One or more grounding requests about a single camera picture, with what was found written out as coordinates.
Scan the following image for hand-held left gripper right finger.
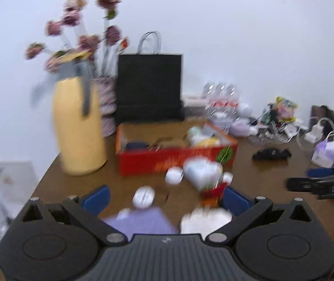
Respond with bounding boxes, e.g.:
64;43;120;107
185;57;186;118
206;186;319;246

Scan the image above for black paper bag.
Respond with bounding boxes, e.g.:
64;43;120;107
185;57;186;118
117;31;185;122

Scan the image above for white panel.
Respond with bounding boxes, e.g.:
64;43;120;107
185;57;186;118
0;161;40;202

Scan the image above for brown box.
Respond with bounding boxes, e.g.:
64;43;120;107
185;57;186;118
312;105;334;129

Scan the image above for white pouch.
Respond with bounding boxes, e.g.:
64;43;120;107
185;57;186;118
180;207;233;236

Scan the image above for black hair claw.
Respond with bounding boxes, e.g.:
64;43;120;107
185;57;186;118
252;149;292;162

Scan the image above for purple cloth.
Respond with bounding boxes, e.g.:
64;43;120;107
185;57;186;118
101;206;177;239

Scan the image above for yellow thermos jug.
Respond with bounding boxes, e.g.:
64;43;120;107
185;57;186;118
31;59;109;176

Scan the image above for small red orange item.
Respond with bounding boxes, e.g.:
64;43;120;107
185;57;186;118
200;183;229;208

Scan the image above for pale grey round gadget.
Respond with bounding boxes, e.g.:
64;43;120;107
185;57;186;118
239;104;253;120

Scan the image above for white heart-shaped box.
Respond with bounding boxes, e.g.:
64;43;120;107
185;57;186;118
183;158;224;191

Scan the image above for small purple gift bag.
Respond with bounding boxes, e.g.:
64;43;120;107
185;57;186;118
312;139;334;167

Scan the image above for clear water bottle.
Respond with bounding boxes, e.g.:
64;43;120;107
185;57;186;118
203;82;217;115
215;82;228;115
226;83;240;115

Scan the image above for dark blue pouch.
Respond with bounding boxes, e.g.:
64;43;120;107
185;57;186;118
125;142;150;150

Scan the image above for pink striped flat box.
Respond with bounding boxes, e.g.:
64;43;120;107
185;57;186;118
181;94;207;107

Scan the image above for pink artificial flower bouquet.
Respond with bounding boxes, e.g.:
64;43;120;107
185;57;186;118
23;0;129;78

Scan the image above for white round jar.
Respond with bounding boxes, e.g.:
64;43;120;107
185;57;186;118
165;167;184;185
132;186;156;210

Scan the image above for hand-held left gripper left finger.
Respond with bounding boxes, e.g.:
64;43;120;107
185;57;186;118
15;185;128;246

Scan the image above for pale green round container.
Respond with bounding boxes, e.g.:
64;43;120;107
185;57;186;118
187;126;205;139

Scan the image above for white charger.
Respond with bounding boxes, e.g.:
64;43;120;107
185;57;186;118
304;124;327;142

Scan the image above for red cardboard box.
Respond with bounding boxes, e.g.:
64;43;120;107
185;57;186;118
116;120;238;177

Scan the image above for yellow soft item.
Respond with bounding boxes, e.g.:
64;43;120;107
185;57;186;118
195;137;221;147

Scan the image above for purple scrunchie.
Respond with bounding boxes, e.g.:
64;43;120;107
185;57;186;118
230;121;251;137

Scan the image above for patterned flower vase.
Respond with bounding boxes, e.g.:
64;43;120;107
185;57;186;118
92;76;117;137

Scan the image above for colourful toy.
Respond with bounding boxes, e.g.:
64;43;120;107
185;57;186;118
274;96;298;122

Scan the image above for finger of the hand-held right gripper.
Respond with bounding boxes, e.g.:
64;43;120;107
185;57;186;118
307;168;334;178
286;177;321;194

